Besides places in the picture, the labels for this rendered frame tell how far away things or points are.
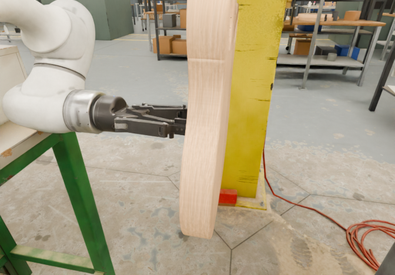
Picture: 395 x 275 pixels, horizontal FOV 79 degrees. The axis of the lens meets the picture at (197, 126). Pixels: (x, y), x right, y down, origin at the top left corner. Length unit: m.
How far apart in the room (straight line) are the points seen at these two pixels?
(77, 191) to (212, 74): 0.69
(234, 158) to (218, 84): 1.23
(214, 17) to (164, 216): 1.44
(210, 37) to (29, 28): 0.36
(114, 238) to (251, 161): 0.91
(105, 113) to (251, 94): 0.95
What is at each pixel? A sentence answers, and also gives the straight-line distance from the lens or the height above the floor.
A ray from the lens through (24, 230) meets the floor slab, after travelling 1.85.
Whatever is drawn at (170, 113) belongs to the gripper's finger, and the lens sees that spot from 0.51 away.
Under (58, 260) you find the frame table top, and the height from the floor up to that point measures 0.22.
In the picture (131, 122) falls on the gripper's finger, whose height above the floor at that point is 1.02.
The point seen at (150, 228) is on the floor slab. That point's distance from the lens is 1.57.
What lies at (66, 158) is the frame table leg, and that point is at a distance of 0.82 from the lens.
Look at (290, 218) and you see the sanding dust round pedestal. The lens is 1.69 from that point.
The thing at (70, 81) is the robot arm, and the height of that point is 1.06.
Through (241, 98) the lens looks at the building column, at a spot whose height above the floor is 0.73.
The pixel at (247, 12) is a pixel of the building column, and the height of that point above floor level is 1.15.
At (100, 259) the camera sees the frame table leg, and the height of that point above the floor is 0.31.
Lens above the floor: 1.21
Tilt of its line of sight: 28 degrees down
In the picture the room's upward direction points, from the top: straight up
